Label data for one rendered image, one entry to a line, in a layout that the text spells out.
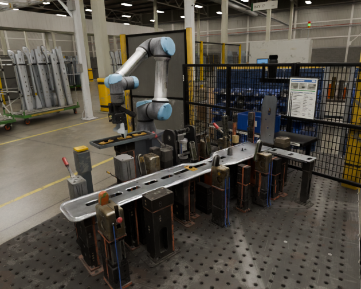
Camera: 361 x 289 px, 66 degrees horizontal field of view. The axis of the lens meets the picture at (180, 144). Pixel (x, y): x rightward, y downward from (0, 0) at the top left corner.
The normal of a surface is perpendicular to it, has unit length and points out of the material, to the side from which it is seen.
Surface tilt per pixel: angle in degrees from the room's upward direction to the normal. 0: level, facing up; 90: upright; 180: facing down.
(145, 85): 91
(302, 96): 90
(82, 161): 90
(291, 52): 90
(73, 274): 0
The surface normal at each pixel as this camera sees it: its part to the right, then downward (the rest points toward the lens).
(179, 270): -0.03, -0.96
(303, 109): -0.77, 0.21
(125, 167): 0.64, 0.21
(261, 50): -0.51, 0.26
